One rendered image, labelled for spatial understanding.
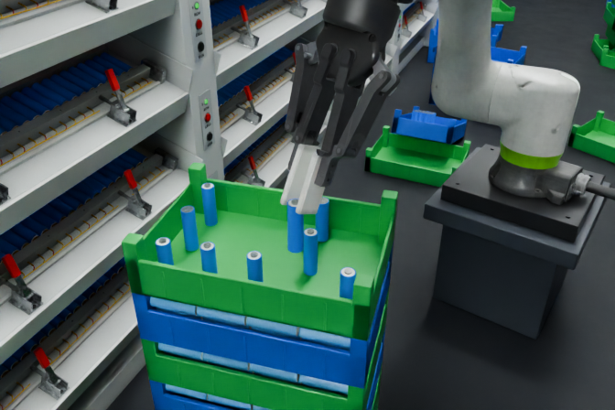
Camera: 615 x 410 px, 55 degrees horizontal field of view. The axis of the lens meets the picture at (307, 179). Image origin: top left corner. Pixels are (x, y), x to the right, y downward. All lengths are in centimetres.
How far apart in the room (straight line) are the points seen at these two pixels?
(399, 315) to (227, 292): 78
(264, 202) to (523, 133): 61
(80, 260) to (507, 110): 85
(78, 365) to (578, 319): 108
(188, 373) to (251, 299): 18
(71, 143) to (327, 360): 52
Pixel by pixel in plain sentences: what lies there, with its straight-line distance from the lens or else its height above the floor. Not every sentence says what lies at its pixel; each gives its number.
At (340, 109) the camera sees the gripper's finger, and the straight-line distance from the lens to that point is 61.
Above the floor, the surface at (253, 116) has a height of 38.
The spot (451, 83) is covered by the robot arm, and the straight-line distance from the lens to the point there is 125.
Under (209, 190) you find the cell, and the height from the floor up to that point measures 54.
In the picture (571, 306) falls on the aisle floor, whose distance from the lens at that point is 157.
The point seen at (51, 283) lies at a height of 37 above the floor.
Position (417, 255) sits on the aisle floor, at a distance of 161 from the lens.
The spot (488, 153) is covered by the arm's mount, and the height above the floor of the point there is 30.
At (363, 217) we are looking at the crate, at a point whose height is 51.
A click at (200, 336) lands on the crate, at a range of 78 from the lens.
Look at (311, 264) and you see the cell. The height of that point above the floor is 50.
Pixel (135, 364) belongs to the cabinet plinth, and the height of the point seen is 3.
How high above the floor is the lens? 98
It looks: 31 degrees down
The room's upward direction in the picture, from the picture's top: straight up
